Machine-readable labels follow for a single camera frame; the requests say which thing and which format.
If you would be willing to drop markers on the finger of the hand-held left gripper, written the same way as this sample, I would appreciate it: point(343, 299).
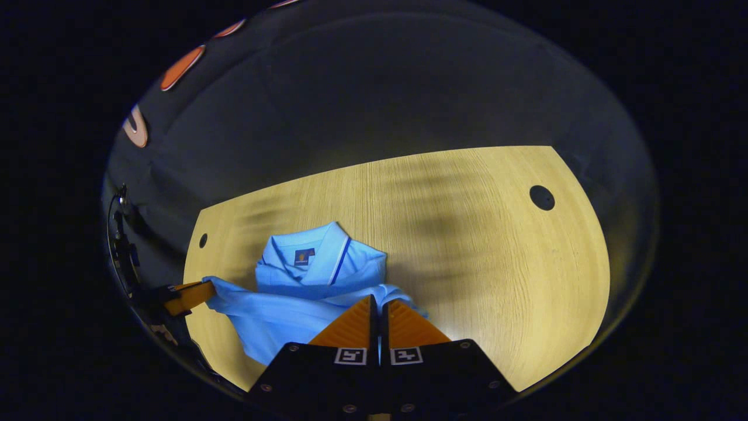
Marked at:
point(190, 296)

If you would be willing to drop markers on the light blue T-shirt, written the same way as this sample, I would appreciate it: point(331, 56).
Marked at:
point(292, 316)

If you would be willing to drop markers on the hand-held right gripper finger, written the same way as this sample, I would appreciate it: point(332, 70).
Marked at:
point(385, 327)
point(373, 327)

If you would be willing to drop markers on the black backdrop cloth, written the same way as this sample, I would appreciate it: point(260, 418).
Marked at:
point(380, 88)

